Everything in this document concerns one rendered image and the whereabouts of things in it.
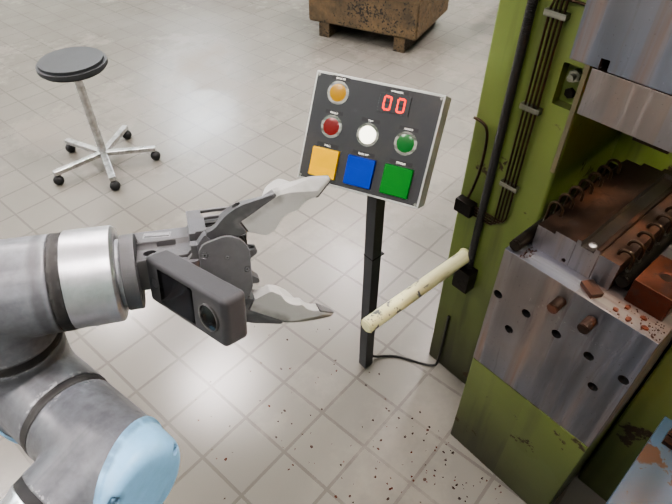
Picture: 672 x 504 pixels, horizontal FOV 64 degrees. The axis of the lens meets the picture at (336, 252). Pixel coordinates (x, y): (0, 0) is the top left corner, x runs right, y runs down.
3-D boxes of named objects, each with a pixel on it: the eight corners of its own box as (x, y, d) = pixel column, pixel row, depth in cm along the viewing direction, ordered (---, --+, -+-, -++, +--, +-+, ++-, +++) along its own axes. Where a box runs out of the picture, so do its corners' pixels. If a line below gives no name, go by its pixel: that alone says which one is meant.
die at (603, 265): (607, 290, 120) (621, 263, 114) (531, 244, 131) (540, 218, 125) (690, 212, 140) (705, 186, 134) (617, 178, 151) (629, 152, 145)
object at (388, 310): (371, 338, 150) (372, 326, 147) (358, 327, 153) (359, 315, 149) (471, 265, 171) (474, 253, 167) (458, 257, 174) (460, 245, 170)
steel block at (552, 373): (588, 448, 140) (659, 344, 109) (472, 356, 161) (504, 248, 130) (683, 335, 166) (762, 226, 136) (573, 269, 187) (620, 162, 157)
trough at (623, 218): (598, 256, 118) (600, 251, 117) (576, 243, 121) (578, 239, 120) (683, 182, 138) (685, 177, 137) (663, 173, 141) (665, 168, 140)
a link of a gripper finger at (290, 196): (299, 143, 53) (229, 203, 54) (315, 158, 48) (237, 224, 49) (318, 166, 55) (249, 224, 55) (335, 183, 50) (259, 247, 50)
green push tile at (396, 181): (406, 199, 134) (413, 170, 132) (378, 192, 136) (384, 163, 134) (408, 199, 135) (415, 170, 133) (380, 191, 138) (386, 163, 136)
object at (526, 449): (540, 517, 172) (588, 448, 140) (449, 434, 193) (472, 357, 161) (627, 413, 199) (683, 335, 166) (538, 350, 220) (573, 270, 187)
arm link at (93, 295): (51, 255, 43) (78, 354, 47) (116, 247, 44) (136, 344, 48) (66, 216, 51) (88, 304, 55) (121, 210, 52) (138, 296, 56)
